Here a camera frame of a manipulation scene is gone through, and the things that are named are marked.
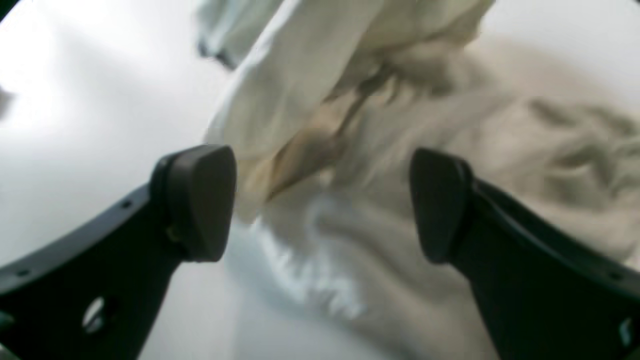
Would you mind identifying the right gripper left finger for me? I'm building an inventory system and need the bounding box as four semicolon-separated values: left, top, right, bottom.
0;145;237;360

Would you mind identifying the white printed T-shirt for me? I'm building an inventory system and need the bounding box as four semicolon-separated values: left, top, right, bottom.
196;0;639;360

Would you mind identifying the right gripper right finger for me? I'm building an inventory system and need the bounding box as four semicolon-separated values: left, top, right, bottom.
409;148;640;360

